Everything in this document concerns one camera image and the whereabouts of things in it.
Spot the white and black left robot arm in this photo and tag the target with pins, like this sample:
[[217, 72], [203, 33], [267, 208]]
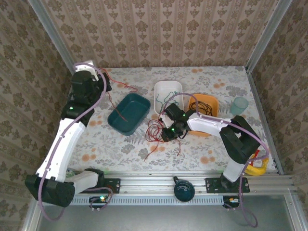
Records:
[[60, 154]]

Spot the dark teal plastic tray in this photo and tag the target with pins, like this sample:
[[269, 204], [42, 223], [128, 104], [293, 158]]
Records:
[[131, 113]]

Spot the white plastic tray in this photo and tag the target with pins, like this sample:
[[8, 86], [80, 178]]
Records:
[[166, 89]]

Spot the orange plastic tray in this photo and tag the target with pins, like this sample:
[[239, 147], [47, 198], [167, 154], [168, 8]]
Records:
[[211, 102]]

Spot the dark teal mug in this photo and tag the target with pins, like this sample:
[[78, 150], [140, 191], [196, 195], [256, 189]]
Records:
[[184, 190]]

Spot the translucent teal plastic cup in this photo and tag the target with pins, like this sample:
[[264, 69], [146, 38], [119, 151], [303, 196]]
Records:
[[239, 106]]

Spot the red snack packet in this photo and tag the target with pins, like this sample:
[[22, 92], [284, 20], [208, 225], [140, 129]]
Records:
[[255, 156]]

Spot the small black controller box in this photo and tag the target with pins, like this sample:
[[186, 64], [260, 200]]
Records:
[[231, 201], [97, 200]]

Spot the yellow banana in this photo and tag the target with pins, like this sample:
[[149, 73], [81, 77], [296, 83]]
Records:
[[257, 171]]

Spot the aluminium front mounting rail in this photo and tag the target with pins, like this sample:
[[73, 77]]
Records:
[[149, 183]]

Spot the aluminium frame post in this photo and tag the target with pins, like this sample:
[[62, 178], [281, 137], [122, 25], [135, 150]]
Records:
[[269, 29], [55, 41]]

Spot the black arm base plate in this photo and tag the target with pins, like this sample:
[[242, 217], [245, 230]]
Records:
[[114, 185], [213, 185]]

